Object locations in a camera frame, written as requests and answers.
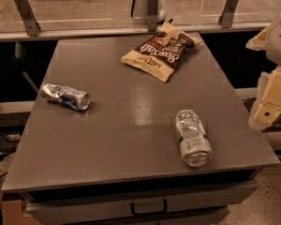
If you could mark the sea salt chips bag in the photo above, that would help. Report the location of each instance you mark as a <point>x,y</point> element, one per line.
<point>161,54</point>

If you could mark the glass barrier panel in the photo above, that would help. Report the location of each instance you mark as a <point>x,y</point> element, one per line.
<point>56,15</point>

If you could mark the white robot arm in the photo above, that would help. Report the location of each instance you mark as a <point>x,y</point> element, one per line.
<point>273,42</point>

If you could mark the middle metal bracket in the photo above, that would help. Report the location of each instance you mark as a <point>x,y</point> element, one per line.
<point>152,15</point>

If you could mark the right metal bracket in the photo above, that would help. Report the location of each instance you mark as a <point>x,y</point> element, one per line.
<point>226,19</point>

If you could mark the metal bracket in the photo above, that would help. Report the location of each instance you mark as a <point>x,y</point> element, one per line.
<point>226,19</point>
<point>30,23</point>
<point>152,15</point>

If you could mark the grey drawer with handle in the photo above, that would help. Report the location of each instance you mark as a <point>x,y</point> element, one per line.
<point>203,205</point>

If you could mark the left metal bracket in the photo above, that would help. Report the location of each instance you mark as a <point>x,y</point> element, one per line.
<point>30,23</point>

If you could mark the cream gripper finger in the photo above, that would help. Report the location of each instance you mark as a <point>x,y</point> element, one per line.
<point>266,108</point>
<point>258,42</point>

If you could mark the silver green soda can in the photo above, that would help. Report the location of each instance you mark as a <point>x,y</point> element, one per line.
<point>192,139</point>

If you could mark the silver blue redbull can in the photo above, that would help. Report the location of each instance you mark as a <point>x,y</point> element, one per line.
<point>73,98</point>

